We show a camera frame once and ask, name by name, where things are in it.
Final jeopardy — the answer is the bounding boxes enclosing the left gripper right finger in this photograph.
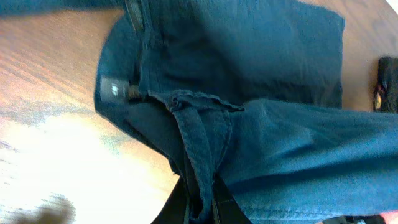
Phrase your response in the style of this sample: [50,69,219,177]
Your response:
[212,174,252,224]

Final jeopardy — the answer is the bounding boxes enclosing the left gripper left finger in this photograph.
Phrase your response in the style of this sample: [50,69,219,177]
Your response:
[151,177,190,224]

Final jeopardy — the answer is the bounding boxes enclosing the dark blue denim shorts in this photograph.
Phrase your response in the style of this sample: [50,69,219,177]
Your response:
[1,0,397,223]

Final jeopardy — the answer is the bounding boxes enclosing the black garment with logo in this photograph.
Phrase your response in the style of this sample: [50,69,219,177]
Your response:
[321,215,386,224]

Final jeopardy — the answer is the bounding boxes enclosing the red garment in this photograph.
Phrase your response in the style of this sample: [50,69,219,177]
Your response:
[378,211,397,224]

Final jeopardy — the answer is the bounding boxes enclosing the black patterned shirt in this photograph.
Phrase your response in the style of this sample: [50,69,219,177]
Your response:
[373,57,397,114]

